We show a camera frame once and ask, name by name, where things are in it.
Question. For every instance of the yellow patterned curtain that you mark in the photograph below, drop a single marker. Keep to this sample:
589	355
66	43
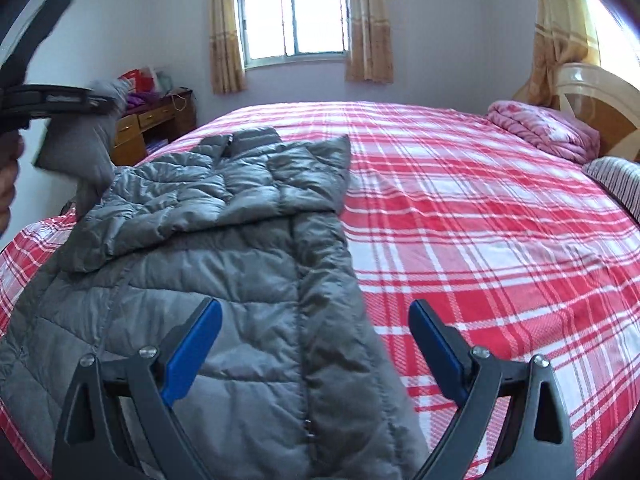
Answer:
225	35
369	30
555	50

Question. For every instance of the pink folded quilt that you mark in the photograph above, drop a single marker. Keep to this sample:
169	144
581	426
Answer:
545	130

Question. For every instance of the window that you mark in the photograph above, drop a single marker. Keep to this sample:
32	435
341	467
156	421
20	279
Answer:
310	10

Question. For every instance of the grey down jacket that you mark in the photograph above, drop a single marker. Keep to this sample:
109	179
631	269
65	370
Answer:
225	260

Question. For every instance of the red plaid bed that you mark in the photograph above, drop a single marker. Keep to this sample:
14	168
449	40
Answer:
475	235

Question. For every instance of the wooden desk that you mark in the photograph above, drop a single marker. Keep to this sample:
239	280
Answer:
167	120

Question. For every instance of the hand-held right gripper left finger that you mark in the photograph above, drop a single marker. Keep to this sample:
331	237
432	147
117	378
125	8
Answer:
192	355

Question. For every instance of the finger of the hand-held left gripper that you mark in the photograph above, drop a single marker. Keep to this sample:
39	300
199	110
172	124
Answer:
60	100

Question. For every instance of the cream wooden headboard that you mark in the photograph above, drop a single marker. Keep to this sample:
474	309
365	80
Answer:
595	92

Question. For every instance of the white paper bag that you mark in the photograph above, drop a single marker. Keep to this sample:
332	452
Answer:
164	82

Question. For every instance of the person's left hand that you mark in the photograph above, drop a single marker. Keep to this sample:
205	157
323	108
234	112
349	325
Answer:
9	180

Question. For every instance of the striped pillow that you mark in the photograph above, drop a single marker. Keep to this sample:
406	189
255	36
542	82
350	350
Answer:
617	175

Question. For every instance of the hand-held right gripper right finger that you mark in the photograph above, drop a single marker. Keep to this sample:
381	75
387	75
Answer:
435	350

